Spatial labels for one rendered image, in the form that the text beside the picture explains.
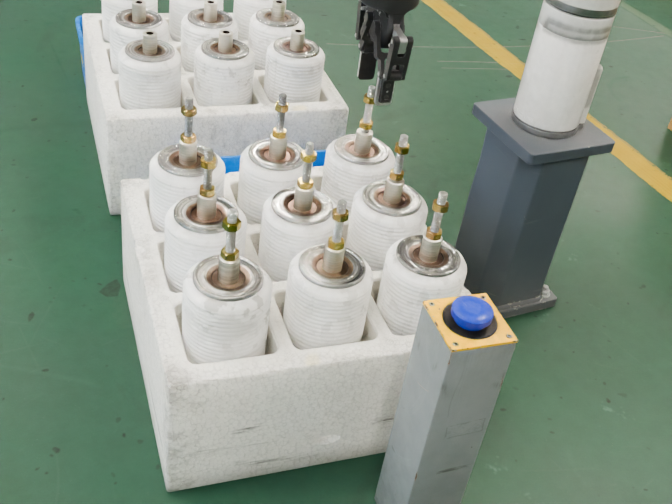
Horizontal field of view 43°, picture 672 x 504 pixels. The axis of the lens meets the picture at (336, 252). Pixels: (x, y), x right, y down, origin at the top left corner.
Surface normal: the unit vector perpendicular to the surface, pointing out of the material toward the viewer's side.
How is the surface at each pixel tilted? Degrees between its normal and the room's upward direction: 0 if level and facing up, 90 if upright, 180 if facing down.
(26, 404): 0
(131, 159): 90
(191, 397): 90
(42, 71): 0
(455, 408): 90
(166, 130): 90
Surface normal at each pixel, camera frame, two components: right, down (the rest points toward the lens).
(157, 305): 0.13, -0.79
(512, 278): 0.42, 0.59
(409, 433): -0.94, 0.10
